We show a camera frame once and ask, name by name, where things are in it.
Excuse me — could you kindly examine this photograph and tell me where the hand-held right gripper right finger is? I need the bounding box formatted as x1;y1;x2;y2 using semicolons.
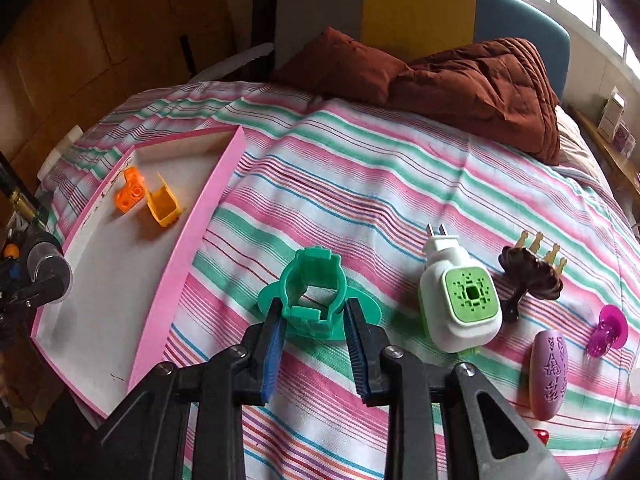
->
344;298;572;480

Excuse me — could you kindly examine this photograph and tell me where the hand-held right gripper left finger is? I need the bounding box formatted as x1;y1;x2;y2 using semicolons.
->
94;298;289;480

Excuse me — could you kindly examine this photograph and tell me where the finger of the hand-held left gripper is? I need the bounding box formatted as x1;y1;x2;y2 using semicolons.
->
0;274;66;342

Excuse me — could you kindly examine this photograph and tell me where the black cylindrical jar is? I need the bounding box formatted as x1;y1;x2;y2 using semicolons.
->
26;227;74;306

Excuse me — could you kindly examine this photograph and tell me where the green plastic holder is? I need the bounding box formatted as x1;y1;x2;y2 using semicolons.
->
257;246;383;342

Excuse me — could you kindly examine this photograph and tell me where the pink shallow cardboard box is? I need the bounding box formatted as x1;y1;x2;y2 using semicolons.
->
31;126;247;418

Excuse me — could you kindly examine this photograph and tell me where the white green plug-in repeller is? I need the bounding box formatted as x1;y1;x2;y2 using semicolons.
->
419;223;502;354

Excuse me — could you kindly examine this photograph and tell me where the orange toy block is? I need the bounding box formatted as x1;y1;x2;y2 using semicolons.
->
114;167;147;213

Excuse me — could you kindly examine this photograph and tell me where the yellow-orange plastic clip holder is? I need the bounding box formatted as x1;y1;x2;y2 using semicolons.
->
146;172;182;228

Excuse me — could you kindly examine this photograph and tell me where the brown wooden scalp massager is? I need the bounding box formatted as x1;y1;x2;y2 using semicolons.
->
498;231;568;323

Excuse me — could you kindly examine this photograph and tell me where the golden bottle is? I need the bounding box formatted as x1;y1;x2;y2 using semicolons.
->
0;152;41;222

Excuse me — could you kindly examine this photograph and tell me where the striped bed sheet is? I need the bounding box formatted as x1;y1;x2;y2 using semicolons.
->
37;80;640;480

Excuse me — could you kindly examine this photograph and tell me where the magenta plastic pacifier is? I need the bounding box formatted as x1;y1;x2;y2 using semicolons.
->
584;304;632;358

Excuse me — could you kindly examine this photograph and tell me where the wooden wardrobe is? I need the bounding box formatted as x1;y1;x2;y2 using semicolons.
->
0;0;236;221

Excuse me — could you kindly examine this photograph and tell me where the orange plastic toy piece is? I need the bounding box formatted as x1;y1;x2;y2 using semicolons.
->
614;426;635;468

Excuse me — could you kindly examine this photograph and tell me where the brown pillow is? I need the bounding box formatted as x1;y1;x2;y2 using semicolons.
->
270;27;411;106

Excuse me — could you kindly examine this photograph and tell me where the brown quilt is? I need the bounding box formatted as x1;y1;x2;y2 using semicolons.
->
387;37;562;167

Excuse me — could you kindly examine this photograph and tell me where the white curved plastic object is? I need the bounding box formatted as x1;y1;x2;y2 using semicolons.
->
195;42;275;83

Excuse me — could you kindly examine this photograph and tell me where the wooden bedside ledge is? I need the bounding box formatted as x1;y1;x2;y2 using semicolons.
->
570;105;640;231

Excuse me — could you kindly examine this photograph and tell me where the purple small packet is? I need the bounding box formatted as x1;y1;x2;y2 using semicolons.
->
614;122;637;153

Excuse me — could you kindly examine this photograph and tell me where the grey yellow blue headboard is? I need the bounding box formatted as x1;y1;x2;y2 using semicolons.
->
274;0;572;106

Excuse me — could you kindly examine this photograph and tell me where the white small box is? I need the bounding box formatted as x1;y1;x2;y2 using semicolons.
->
597;86;626;143

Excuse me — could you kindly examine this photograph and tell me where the black wardrobe handle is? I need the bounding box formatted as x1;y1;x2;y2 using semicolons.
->
179;35;197;79

